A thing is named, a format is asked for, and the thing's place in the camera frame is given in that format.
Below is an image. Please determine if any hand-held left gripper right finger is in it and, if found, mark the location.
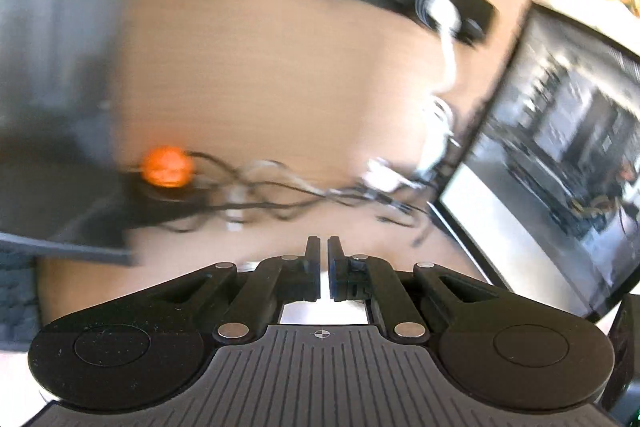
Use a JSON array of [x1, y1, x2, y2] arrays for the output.
[[327, 236, 496, 344]]

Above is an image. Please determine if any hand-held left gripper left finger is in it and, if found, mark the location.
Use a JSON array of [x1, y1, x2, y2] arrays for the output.
[[160, 236, 322, 344]]

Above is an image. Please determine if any crumpled white wrapper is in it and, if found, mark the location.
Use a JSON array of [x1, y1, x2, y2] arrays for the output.
[[362, 157, 402, 194]]

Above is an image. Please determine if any orange pumpkin figurine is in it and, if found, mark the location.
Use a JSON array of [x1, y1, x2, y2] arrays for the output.
[[140, 146, 194, 189]]

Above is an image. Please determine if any black keyboard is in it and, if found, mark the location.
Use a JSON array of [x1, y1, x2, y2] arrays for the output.
[[0, 252, 42, 351]]

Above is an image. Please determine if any black cable bundle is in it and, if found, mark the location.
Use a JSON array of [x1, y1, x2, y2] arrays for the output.
[[125, 149, 442, 249]]

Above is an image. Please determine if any thin white cable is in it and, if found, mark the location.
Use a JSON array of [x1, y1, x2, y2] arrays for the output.
[[222, 159, 321, 234]]

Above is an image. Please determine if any white plug with cable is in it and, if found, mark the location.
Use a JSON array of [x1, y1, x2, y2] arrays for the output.
[[417, 0, 465, 178]]

